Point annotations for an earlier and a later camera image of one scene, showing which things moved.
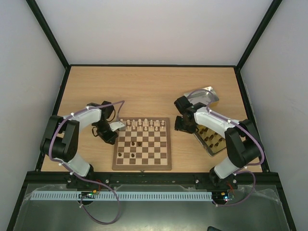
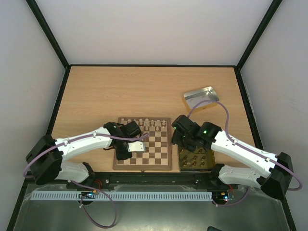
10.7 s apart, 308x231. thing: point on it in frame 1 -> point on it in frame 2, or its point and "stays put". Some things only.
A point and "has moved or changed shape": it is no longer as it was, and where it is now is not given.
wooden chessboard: x=143 y=144 stays put
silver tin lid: x=206 y=96 stays put
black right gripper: x=182 y=126 -> x=184 y=144
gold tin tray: x=212 y=142 has moved or changed shape
